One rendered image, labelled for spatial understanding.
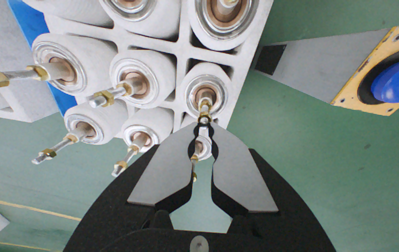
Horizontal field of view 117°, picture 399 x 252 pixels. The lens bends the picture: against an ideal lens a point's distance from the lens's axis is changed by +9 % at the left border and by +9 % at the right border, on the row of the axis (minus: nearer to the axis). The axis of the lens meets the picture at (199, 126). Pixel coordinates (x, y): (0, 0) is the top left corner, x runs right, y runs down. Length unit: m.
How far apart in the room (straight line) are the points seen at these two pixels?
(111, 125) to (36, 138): 0.75
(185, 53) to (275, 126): 0.47
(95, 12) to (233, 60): 0.24
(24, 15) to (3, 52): 0.10
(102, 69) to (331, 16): 0.57
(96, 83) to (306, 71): 0.34
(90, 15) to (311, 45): 0.35
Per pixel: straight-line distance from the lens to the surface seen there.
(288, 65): 0.29
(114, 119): 0.34
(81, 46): 0.29
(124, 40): 0.31
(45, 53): 0.31
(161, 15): 0.22
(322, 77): 0.23
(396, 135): 0.95
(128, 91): 0.20
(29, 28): 0.55
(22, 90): 0.57
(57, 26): 0.39
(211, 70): 0.20
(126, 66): 0.23
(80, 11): 0.30
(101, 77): 0.29
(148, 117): 0.28
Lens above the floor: 0.45
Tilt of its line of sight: 58 degrees down
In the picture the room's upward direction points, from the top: 174 degrees counter-clockwise
